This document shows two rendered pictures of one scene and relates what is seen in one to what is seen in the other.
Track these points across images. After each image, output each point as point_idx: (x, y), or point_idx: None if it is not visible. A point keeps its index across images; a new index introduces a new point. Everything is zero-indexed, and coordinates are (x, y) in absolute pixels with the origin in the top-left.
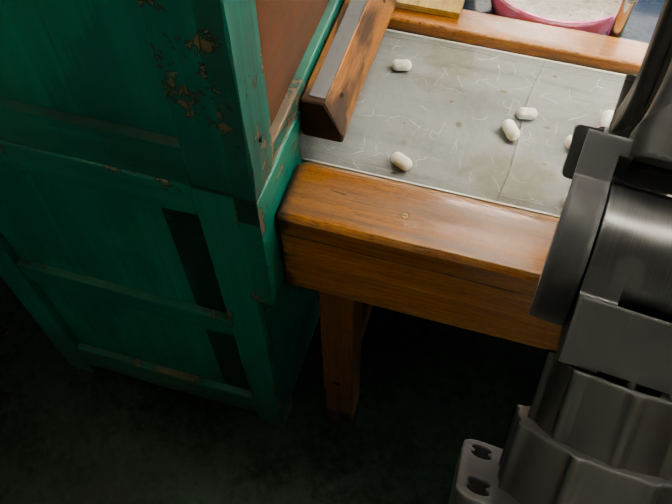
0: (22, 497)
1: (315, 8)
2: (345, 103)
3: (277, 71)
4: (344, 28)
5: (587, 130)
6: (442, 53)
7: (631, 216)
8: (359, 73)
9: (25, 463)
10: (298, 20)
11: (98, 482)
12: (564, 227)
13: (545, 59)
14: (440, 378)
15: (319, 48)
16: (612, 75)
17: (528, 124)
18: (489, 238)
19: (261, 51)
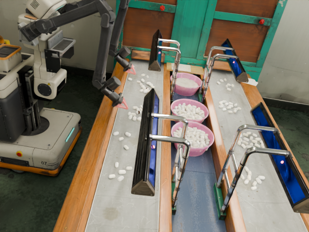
0: (94, 95)
1: (146, 44)
2: (136, 55)
3: (129, 40)
4: (148, 51)
5: (129, 61)
6: (159, 71)
7: (74, 2)
8: (143, 56)
9: (100, 95)
10: (139, 40)
11: (98, 102)
12: (74, 1)
13: (163, 80)
14: None
15: (142, 49)
16: (162, 86)
17: (145, 78)
18: (118, 70)
19: (126, 32)
